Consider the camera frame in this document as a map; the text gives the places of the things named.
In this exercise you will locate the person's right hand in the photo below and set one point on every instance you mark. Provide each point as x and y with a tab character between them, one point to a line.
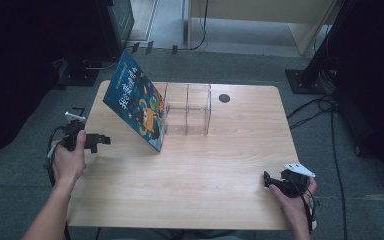
298	210

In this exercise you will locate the black flat stand base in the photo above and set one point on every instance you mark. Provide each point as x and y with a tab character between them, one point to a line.
78	76

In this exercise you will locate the blue cartoon picture book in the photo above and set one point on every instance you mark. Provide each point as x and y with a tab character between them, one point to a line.
135	100

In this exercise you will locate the black slanted stand post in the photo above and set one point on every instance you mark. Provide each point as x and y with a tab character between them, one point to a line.
326	43

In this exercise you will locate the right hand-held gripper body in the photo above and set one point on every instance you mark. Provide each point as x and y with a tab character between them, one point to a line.
295	185

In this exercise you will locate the clear acrylic book rack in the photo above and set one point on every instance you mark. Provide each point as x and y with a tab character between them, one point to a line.
193	110

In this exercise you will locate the person's left hand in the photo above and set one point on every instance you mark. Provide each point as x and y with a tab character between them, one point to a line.
68	165

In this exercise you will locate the light wooden cabinet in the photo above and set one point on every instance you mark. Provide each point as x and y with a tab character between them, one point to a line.
263	10

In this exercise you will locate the black round table grommet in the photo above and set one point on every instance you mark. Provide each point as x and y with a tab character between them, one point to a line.
224	98

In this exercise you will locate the short black tape strip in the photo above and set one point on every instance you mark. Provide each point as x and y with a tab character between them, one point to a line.
174	49
135	47
149	47

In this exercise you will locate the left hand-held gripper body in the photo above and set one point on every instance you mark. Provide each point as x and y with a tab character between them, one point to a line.
72	133

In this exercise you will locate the black square stand base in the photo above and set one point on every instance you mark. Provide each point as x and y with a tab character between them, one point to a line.
301	83

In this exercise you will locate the dark curtain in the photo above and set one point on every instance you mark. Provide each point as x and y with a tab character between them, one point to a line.
376	83
20	66

